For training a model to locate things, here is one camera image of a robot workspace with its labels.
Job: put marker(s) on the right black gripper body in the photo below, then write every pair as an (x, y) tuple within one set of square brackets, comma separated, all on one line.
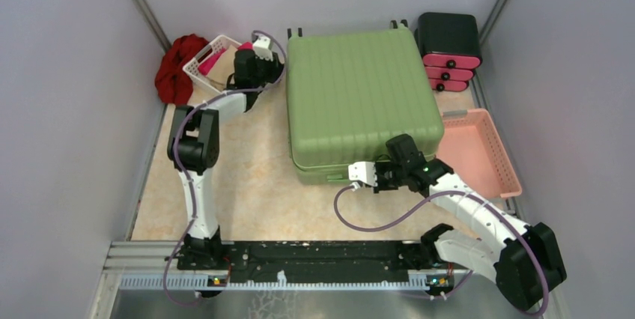
[(390, 176)]

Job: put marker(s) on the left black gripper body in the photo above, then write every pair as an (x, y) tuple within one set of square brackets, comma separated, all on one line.
[(266, 71)]

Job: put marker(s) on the green hard-shell suitcase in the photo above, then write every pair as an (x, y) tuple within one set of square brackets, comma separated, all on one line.
[(348, 94)]

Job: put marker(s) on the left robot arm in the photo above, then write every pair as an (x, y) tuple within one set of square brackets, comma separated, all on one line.
[(194, 149)]

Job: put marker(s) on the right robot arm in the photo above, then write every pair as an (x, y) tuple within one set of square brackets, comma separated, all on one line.
[(523, 261)]

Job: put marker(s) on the tan folded cloth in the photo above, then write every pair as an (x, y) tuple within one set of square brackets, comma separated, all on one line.
[(218, 77)]

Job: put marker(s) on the pink folded cloth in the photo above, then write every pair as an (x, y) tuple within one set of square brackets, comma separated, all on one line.
[(221, 58)]

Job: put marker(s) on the white plastic basket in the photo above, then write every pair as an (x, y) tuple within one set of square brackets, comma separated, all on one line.
[(218, 45)]

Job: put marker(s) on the pink plastic basket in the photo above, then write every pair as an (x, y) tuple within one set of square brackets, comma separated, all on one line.
[(471, 145)]

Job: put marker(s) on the red cloth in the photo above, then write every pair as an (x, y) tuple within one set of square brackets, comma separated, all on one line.
[(172, 84)]

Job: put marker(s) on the black pink drawer cabinet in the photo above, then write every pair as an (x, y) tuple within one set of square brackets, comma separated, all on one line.
[(449, 46)]

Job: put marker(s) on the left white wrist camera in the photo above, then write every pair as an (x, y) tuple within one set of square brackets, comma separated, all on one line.
[(262, 47)]

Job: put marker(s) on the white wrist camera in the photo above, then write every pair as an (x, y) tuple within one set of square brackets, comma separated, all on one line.
[(363, 173), (262, 47)]

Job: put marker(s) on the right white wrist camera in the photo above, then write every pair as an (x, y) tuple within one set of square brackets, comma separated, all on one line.
[(363, 173)]

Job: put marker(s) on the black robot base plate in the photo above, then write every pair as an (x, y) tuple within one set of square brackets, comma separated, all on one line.
[(314, 262)]

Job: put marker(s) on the aluminium frame rail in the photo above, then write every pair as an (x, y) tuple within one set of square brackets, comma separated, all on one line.
[(145, 265)]

